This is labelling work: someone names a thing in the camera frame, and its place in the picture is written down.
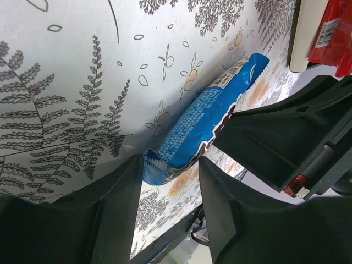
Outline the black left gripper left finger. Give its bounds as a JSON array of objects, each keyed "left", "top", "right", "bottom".
[{"left": 1, "top": 155, "right": 143, "bottom": 263}]

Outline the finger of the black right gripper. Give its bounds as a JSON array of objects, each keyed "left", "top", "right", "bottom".
[{"left": 214, "top": 75, "right": 351, "bottom": 192}]

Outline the blue m&m bag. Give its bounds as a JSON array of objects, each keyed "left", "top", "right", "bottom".
[{"left": 143, "top": 53, "right": 270, "bottom": 185}]

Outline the cream three-tier shelf rack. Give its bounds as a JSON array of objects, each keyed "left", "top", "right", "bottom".
[{"left": 288, "top": 0, "right": 328, "bottom": 73}]

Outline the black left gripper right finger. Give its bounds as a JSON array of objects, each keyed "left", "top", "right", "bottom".
[{"left": 199, "top": 157, "right": 351, "bottom": 263}]

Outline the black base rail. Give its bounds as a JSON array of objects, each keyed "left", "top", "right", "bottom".
[{"left": 129, "top": 204, "right": 204, "bottom": 264}]

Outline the red candy bag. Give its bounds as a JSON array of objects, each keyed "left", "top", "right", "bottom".
[{"left": 308, "top": 0, "right": 351, "bottom": 78}]

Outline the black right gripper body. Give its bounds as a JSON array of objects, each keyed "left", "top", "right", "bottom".
[{"left": 283, "top": 137, "right": 351, "bottom": 201}]

